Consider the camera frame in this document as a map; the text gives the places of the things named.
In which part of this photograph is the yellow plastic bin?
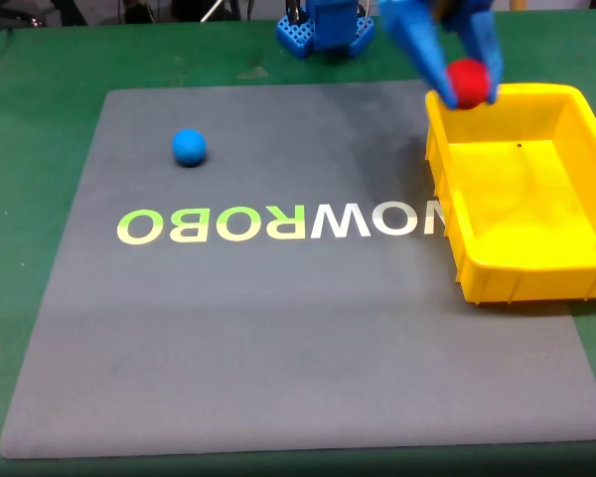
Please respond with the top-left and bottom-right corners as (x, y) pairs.
(423, 82), (596, 307)

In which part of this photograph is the red ball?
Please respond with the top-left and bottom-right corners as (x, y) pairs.
(445, 58), (493, 111)

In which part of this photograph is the blue ball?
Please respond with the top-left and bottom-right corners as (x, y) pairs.
(171, 127), (209, 167)

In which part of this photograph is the grey mat with lettering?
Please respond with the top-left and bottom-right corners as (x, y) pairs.
(0, 79), (596, 461)

